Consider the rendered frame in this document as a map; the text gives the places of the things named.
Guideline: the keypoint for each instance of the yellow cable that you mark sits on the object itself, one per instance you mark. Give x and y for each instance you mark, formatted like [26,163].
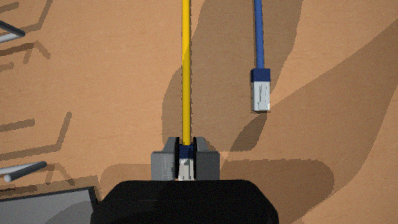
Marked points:
[185,72]

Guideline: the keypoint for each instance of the white and blue cable plug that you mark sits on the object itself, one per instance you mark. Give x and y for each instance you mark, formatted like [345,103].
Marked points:
[186,162]

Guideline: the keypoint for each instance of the blue patch cord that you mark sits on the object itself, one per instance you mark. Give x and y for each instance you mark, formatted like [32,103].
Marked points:
[259,34]

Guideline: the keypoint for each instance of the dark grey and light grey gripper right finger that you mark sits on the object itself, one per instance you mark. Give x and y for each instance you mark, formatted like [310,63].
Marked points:
[206,164]

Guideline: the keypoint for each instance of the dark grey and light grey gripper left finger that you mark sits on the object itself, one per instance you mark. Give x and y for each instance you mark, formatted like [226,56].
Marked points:
[165,164]

